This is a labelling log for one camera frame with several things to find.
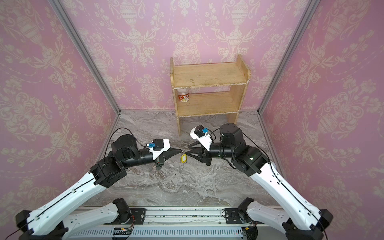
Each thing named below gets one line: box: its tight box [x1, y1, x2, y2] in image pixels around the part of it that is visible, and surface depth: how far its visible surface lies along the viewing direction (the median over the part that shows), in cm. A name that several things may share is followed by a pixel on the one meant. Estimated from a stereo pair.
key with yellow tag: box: [180, 153, 188, 164], surface depth 60 cm
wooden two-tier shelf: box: [170, 54, 252, 137], surface depth 86 cm
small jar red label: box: [177, 88, 190, 103], surface depth 96 cm
